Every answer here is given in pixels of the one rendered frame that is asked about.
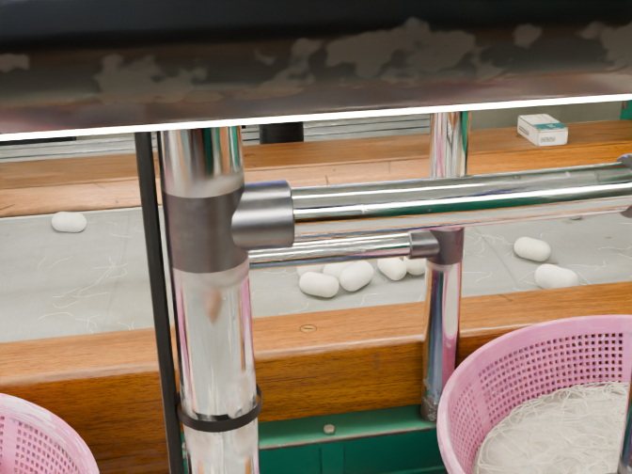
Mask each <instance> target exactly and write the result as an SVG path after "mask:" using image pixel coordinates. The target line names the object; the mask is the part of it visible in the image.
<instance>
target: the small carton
mask: <svg viewBox="0 0 632 474"><path fill-rule="evenodd" d="M517 132H518V133H520V134H521V135H523V136H524V137H526V139H528V140H529V141H530V142H532V143H533V144H535V145H536V146H538V147H541V146H554V145H566V144H567V136H568V127H567V126H565V125H563V124H562V123H560V122H559V121H557V120H555V119H554V118H552V117H550V116H549V115H547V114H542V115H527V116H518V126H517Z"/></svg>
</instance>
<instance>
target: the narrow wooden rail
mask: <svg viewBox="0 0 632 474"><path fill-rule="evenodd" d="M594 315H632V280H629V281H620V282H610V283H601V284H592V285H581V286H572V287H562V288H553V289H543V290H533V291H523V292H506V293H496V294H487V295H476V296H467V297H462V300H461V320H460V339H459V357H458V367H459V365H460V364H461V363H462V362H463V361H464V360H465V359H466V358H467V357H469V356H470V355H471V354H473V353H474V352H475V351H476V350H478V349H479V348H481V347H483V345H485V344H486V343H488V342H490V341H492V340H495V339H497V338H499V337H501V336H503V335H505V334H508V333H511V332H513V331H515V330H518V329H521V328H524V327H527V326H530V325H534V324H540V323H545V322H549V321H555V320H560V319H566V318H574V317H582V316H594ZM423 318H424V301H418V302H409V303H400V304H390V305H381V306H370V307H361V308H343V309H333V310H324V311H313V312H304V313H294V314H285V315H276V316H265V317H256V318H252V324H253V340H254V357H255V374H256V384H257V385H259V387H260V389H261V396H262V407H261V412H260V413H259V415H258V422H265V421H273V420H281V419H297V418H304V417H313V416H320V415H329V414H338V413H345V412H354V411H361V410H370V409H378V408H386V407H394V406H402V405H410V404H419V403H421V379H422V349H423ZM0 393H3V394H7V395H10V396H13V397H16V398H19V399H23V400H25V401H28V402H30V403H33V404H36V405H38V406H40V407H42V408H44V409H46V410H48V411H50V412H51V413H53V414H54V415H56V416H58V417H59V418H60V419H62V420H64V421H65V422H66V423H67V424H69V425H70V426H71V427H72V429H73V430H74V431H75V432H76V433H78V434H79V436H80V437H81V438H82V439H83V440H84V441H85V443H86V444H87V446H88V448H89V449H90V451H91V453H92V455H93V457H94V459H95V461H96V464H97V467H98V469H99V471H100V474H170V473H169V463H168V454H167V444H166V427H165V419H164V409H163V401H162V391H161V383H160V374H159V366H158V356H157V348H156V339H155V331H154V327H151V328H141V329H132V330H122V331H113V332H102V333H93V334H84V335H74V336H65V337H54V338H45V339H35V340H17V341H8V342H0Z"/></svg>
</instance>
